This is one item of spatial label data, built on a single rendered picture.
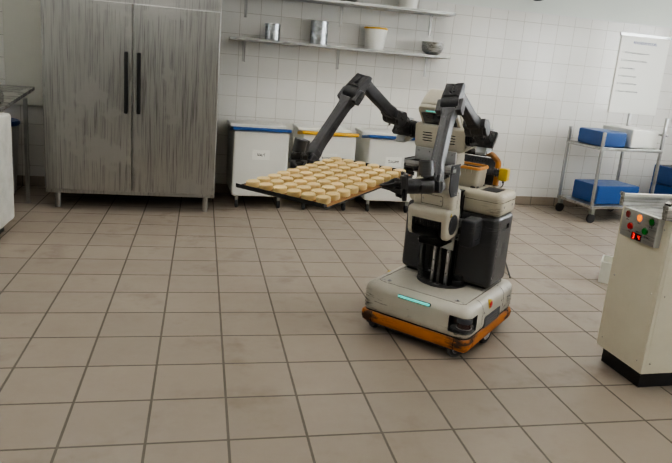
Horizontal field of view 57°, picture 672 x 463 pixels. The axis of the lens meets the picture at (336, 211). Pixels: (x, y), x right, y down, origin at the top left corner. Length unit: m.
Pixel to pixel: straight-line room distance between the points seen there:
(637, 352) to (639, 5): 5.23
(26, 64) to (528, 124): 5.16
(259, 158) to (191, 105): 0.82
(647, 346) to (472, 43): 4.38
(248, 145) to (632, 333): 3.70
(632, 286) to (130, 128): 4.00
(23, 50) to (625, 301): 5.37
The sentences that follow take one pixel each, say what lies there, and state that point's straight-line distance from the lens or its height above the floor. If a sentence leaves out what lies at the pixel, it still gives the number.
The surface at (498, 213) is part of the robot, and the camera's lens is 3.34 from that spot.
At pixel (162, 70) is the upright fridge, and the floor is 1.22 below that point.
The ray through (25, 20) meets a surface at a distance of 6.52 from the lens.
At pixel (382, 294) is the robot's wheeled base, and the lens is 3.35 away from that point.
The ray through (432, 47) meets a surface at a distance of 6.52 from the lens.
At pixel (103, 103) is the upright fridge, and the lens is 5.55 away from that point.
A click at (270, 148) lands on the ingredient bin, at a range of 5.82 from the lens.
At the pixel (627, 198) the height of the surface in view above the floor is 0.88.
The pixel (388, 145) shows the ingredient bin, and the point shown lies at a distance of 6.03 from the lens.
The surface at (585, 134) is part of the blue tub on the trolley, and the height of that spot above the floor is 0.89.
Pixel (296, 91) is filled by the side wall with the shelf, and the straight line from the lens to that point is 6.46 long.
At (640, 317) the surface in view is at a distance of 3.34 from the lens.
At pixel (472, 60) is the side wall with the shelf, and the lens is 6.97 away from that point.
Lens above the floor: 1.40
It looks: 13 degrees down
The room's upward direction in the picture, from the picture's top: 5 degrees clockwise
